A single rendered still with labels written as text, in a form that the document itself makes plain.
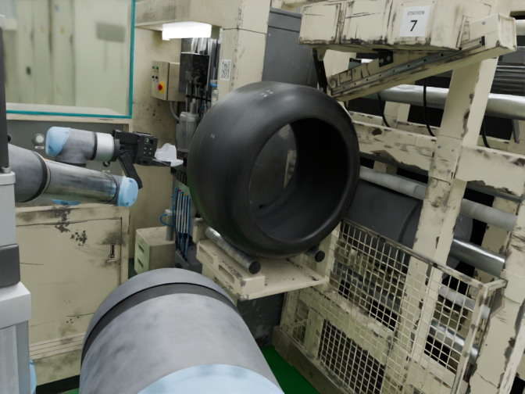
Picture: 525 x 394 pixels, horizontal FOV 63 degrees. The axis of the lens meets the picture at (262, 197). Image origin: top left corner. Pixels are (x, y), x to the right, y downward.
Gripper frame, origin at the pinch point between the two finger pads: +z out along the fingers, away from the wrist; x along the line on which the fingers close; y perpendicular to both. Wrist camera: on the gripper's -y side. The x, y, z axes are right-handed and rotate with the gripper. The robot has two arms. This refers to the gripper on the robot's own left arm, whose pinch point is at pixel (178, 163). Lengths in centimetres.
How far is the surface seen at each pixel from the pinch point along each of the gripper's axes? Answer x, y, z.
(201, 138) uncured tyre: 6.2, 7.6, 9.1
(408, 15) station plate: -26, 56, 49
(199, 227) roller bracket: 22.2, -28.6, 23.4
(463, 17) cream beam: -36, 59, 61
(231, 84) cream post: 26.5, 26.6, 26.7
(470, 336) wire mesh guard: -62, -29, 74
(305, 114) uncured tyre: -12.5, 22.4, 32.7
